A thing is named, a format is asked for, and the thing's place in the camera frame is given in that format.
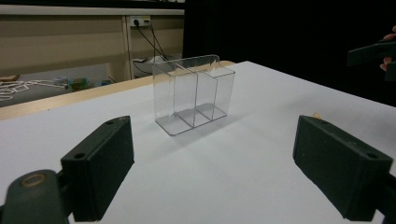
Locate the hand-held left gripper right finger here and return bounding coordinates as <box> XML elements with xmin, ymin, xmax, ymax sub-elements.
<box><xmin>292</xmin><ymin>115</ymin><xmax>394</xmax><ymax>222</ymax></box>

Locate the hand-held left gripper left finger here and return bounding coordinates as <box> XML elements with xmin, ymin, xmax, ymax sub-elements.
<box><xmin>60</xmin><ymin>115</ymin><xmax>135</xmax><ymax>222</ymax></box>

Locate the clear acrylic organizer box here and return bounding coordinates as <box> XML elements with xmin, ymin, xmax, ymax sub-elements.
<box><xmin>151</xmin><ymin>54</ymin><xmax>236</xmax><ymax>137</ymax></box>

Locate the pile of colourful toys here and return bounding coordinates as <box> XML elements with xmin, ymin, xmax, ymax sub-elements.
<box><xmin>52</xmin><ymin>76</ymin><xmax>112</xmax><ymax>91</ymax></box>

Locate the black curtain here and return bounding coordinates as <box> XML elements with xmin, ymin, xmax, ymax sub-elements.
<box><xmin>182</xmin><ymin>0</ymin><xmax>396</xmax><ymax>107</ymax></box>

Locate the beige wooden shelf unit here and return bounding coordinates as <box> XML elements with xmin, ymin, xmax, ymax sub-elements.
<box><xmin>0</xmin><ymin>4</ymin><xmax>185</xmax><ymax>110</ymax></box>

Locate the white power socket strip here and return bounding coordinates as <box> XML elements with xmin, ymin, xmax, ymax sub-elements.
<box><xmin>129</xmin><ymin>15</ymin><xmax>151</xmax><ymax>28</ymax></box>

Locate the white rope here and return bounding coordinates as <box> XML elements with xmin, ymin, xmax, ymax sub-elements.
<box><xmin>0</xmin><ymin>78</ymin><xmax>68</xmax><ymax>103</ymax></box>

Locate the black power cable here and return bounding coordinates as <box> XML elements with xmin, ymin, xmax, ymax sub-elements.
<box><xmin>146</xmin><ymin>20</ymin><xmax>170</xmax><ymax>62</ymax></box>
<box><xmin>134</xmin><ymin>20</ymin><xmax>167</xmax><ymax>62</ymax></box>

